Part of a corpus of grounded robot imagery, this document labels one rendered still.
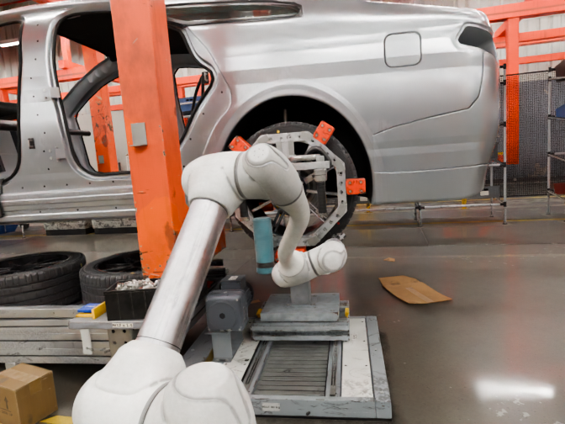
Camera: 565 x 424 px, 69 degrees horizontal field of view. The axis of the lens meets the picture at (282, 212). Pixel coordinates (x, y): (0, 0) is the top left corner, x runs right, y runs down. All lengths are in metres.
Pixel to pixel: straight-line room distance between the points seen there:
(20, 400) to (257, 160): 1.46
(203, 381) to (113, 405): 0.20
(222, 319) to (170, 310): 1.00
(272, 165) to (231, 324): 1.06
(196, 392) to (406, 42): 1.80
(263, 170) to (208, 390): 0.52
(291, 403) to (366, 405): 0.28
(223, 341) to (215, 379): 1.27
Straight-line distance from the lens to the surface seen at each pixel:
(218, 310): 1.93
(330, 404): 1.74
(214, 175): 1.09
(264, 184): 1.05
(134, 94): 1.78
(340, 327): 2.12
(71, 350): 2.26
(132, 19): 1.83
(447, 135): 2.13
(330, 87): 2.10
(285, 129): 2.03
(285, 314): 2.15
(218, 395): 0.76
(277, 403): 1.76
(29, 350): 2.40
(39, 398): 2.12
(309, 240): 1.97
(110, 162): 5.06
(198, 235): 1.02
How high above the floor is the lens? 1.00
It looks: 7 degrees down
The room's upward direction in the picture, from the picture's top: 4 degrees counter-clockwise
